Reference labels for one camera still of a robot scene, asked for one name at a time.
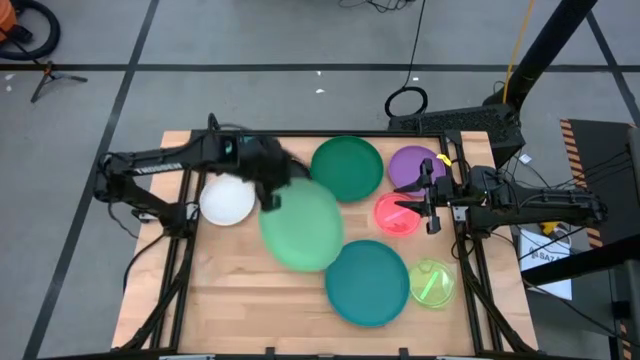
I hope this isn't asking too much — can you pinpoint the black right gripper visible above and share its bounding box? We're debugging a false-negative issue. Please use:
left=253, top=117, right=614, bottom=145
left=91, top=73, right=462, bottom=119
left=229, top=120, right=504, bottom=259
left=393, top=158, right=459, bottom=235

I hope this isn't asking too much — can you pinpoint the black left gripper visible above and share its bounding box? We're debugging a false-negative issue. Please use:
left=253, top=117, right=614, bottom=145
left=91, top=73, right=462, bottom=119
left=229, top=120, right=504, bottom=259
left=238, top=134, right=301, bottom=213

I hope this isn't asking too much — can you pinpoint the purple plastic plate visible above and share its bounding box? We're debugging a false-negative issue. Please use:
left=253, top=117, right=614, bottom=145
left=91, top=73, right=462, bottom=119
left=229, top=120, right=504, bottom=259
left=387, top=145, right=448, bottom=197

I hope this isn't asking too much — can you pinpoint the pink translucent plastic plate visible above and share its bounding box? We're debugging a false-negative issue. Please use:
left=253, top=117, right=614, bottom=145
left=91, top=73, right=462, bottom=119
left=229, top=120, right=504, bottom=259
left=373, top=192, right=424, bottom=238

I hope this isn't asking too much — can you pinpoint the large light green plastic plate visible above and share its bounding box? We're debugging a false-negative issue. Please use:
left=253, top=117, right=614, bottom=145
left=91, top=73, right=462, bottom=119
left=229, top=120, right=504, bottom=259
left=258, top=177, right=345, bottom=274

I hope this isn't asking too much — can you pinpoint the white plastic plate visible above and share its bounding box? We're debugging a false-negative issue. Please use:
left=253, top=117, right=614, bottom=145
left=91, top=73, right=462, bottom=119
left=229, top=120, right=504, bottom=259
left=199, top=173, right=257, bottom=227

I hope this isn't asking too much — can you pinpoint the large teal plastic plate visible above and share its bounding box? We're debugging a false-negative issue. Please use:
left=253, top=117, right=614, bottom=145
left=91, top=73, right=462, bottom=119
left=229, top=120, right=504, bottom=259
left=324, top=239, right=411, bottom=329

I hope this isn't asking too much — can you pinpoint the large dark green plastic plate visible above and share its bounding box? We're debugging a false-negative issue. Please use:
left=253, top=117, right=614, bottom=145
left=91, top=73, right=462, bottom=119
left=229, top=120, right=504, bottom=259
left=309, top=135, right=385, bottom=204

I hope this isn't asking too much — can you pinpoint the black computer case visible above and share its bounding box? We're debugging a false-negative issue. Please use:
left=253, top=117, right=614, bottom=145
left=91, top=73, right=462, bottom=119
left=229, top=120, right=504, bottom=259
left=388, top=103, right=527, bottom=169

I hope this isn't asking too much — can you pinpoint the yellow-green translucent plastic plate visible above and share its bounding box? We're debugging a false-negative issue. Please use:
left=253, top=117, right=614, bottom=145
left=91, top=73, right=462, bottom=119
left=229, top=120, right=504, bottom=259
left=408, top=258, right=457, bottom=310

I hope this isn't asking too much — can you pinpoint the white paper sign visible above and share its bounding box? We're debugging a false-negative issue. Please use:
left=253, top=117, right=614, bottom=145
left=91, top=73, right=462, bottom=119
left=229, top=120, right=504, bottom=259
left=518, top=227, right=574, bottom=301

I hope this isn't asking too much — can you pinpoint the black metal beam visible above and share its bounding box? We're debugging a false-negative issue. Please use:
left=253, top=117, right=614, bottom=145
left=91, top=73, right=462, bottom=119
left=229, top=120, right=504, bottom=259
left=520, top=234, right=640, bottom=287

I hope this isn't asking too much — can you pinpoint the black platform with striped edge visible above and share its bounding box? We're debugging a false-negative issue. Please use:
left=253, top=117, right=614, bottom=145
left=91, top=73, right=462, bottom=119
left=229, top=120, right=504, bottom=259
left=559, top=118, right=640, bottom=249

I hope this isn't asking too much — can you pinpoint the black thick pole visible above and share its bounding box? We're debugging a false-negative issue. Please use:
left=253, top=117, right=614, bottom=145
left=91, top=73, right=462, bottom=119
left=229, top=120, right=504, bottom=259
left=483, top=0, right=599, bottom=114

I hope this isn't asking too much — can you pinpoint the black tripod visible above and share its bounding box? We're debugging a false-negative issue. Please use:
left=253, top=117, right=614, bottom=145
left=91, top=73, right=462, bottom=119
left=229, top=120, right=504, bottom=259
left=29, top=60, right=89, bottom=104

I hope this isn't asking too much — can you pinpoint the orange vacuum cleaner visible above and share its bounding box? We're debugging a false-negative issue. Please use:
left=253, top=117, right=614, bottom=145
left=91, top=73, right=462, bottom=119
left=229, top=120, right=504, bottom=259
left=0, top=0, right=19, bottom=44

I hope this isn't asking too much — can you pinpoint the black metal table frame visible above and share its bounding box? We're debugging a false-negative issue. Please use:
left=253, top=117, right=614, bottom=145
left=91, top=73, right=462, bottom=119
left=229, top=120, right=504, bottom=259
left=119, top=128, right=539, bottom=360

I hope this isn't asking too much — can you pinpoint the black hanging cable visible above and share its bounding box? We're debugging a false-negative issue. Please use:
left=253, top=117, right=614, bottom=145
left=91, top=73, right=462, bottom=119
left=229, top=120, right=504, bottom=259
left=383, top=0, right=430, bottom=119

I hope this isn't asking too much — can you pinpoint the black floor cable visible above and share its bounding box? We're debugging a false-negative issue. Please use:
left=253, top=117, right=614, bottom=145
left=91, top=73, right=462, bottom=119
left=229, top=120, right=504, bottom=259
left=122, top=232, right=169, bottom=294

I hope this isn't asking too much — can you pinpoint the yellow cable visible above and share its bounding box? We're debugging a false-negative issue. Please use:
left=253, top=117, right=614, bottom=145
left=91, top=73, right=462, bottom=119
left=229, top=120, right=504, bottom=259
left=501, top=0, right=537, bottom=105

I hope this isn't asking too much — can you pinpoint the black vacuum hose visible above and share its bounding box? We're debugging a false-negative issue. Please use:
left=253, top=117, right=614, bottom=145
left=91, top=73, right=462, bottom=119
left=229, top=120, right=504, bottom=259
left=0, top=0, right=62, bottom=62

